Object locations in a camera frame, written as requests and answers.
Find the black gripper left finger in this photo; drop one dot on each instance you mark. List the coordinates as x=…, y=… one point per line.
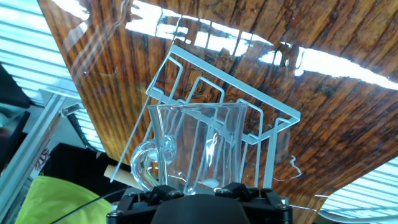
x=136, y=208

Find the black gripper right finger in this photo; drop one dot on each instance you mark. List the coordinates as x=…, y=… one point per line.
x=267, y=208

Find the lime green fabric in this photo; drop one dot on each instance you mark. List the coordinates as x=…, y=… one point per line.
x=56, y=202

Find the aluminium frame post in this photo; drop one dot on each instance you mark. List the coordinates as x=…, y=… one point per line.
x=31, y=146

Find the glossy wood grain mat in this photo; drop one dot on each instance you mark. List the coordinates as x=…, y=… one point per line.
x=342, y=124

